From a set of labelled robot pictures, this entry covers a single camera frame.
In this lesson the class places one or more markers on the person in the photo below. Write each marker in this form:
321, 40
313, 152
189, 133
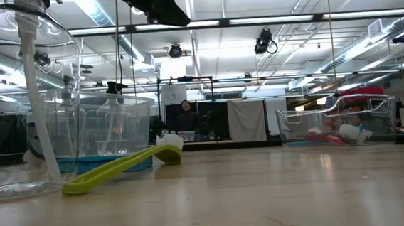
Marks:
187, 123

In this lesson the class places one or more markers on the round black spotlight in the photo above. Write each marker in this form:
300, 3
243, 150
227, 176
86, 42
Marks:
175, 50

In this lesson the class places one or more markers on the white panel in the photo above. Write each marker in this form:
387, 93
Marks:
275, 115

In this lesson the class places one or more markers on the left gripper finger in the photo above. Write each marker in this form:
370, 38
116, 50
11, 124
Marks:
155, 6

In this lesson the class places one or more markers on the grey hanging cloth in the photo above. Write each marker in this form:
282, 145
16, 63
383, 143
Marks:
247, 120

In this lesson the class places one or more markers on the black aluminium table frame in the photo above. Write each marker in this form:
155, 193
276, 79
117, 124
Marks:
225, 145

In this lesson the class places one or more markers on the large square clear plastic tub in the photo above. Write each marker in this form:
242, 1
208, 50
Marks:
135, 124

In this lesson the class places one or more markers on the dark blue sponge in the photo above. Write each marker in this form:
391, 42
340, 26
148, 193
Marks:
91, 162

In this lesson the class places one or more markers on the clear soap bottle black pump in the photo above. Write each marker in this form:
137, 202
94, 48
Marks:
114, 87
36, 103

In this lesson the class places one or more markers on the black metal frame stand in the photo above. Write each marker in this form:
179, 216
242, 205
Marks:
185, 78

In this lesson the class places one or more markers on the red dish brush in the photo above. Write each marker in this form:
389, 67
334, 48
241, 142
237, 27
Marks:
332, 140

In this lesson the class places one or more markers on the red cabinet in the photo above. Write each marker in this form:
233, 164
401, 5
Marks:
364, 91

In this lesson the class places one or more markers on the green dish brush white bristles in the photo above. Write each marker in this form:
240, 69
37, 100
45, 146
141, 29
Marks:
120, 165

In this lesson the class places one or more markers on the small clear container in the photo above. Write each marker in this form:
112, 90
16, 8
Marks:
187, 136

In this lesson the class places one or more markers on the black aluminium crossbeam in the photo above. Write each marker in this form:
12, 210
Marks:
224, 23

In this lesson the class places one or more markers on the black partition screen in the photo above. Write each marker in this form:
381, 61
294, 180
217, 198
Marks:
216, 115

